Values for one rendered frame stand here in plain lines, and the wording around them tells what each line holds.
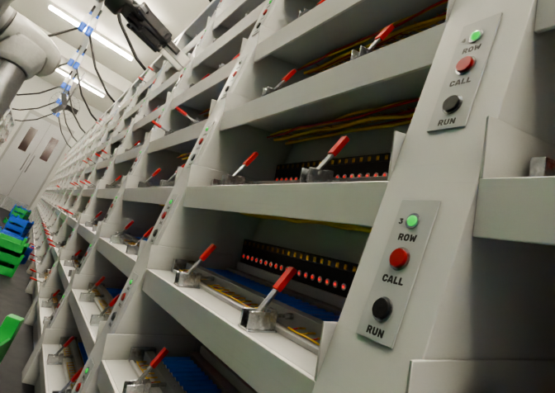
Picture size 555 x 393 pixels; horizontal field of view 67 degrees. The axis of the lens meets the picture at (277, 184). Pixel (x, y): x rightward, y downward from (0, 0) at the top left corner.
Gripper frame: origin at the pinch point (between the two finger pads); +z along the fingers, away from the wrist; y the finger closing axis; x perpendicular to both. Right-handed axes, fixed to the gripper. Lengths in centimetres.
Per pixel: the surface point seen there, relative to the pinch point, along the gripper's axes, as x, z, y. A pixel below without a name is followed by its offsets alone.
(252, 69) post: -4.0, 13.7, -18.1
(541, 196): 29, 19, -93
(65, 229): 53, 31, 192
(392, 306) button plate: 39, 21, -84
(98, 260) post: 53, 30, 52
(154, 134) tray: 5, 16, 52
